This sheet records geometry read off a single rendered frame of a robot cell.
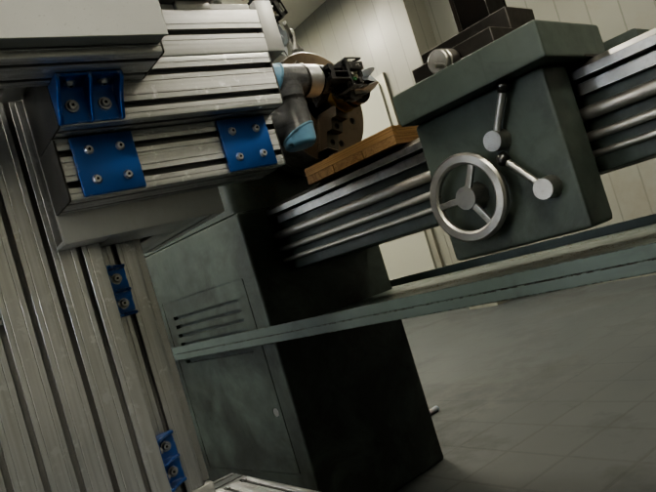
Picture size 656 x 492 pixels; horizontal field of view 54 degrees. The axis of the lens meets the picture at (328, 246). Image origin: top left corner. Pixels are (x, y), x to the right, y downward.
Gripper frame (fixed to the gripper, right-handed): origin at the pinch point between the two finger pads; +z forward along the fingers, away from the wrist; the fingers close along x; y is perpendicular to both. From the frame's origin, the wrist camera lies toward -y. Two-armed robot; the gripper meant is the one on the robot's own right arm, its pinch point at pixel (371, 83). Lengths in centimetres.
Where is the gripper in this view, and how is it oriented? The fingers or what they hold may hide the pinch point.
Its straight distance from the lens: 168.4
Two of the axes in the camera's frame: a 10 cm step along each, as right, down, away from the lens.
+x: -2.8, -9.6, 0.7
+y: 6.0, -2.4, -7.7
